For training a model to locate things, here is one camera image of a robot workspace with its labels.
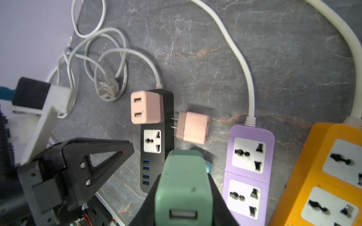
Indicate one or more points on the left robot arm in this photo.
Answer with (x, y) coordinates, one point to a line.
(5, 127)

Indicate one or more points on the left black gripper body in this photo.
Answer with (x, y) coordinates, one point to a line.
(41, 196)

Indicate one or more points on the green plug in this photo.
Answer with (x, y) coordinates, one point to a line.
(183, 196)

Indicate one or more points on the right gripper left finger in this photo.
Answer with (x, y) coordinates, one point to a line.
(146, 214)

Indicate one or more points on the pink plug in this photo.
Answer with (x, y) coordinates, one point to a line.
(192, 127)
(147, 107)

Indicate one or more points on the purple power strip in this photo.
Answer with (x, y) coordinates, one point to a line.
(248, 174)

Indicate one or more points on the teal plug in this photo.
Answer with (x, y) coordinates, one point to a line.
(208, 164)

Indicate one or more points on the black power strip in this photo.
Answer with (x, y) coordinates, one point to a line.
(157, 142)

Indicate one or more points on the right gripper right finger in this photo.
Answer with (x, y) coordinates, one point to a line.
(221, 214)

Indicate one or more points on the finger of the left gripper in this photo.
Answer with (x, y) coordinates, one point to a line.
(100, 158)

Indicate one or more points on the orange power strip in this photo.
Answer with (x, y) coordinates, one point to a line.
(325, 186)

